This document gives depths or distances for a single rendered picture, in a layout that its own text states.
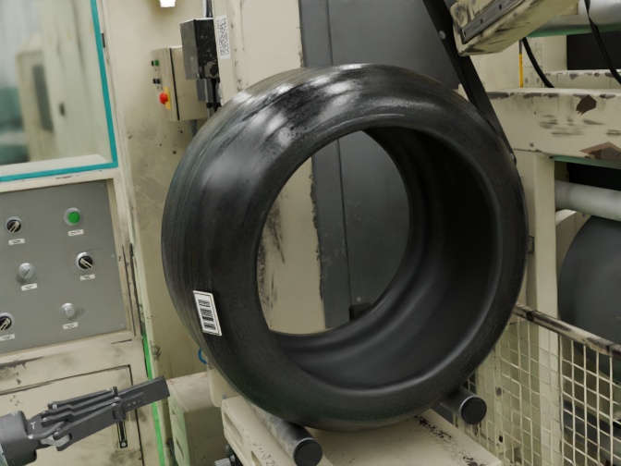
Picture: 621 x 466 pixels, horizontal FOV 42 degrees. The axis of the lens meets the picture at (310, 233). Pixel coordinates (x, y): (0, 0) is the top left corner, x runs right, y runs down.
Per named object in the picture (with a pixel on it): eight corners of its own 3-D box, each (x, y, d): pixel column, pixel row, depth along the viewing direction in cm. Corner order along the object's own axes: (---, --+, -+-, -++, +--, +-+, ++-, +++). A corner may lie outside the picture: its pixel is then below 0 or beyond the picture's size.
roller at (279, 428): (244, 359, 150) (258, 375, 151) (225, 375, 149) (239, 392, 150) (312, 435, 117) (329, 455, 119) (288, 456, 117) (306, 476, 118)
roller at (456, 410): (383, 329, 159) (393, 347, 160) (364, 344, 158) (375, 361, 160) (480, 392, 127) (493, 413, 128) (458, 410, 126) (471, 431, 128)
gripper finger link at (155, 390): (117, 393, 118) (118, 395, 117) (164, 376, 120) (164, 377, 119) (123, 410, 118) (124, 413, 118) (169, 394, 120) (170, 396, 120)
